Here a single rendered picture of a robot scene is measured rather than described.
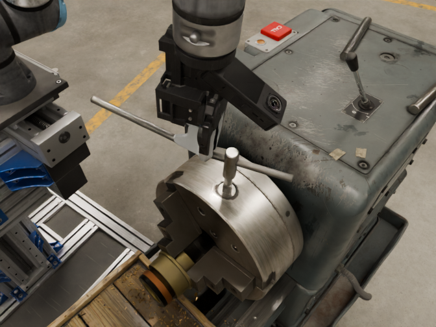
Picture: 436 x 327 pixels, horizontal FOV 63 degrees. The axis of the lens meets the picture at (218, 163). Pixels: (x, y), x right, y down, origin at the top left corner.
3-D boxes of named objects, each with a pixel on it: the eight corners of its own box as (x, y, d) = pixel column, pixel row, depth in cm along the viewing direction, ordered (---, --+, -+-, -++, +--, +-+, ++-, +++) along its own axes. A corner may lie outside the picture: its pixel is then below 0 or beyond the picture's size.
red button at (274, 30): (273, 27, 97) (274, 20, 95) (291, 36, 94) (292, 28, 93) (259, 36, 94) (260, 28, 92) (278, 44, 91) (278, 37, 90)
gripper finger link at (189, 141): (178, 150, 57) (178, 108, 50) (211, 161, 57) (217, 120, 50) (170, 164, 56) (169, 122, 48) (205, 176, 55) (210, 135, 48)
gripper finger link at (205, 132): (204, 137, 53) (209, 93, 46) (215, 140, 53) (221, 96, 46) (193, 159, 50) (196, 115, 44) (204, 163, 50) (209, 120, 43)
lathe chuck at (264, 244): (184, 205, 96) (184, 127, 71) (275, 288, 85) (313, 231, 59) (159, 226, 92) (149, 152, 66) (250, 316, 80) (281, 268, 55)
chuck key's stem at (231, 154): (234, 188, 64) (241, 148, 55) (230, 198, 63) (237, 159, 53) (222, 185, 64) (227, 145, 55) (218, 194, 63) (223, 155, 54)
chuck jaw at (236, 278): (224, 233, 71) (272, 267, 65) (226, 247, 75) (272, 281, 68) (184, 271, 66) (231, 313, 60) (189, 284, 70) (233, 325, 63)
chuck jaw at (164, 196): (202, 219, 76) (174, 174, 72) (215, 222, 72) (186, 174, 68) (163, 254, 71) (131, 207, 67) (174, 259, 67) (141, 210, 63)
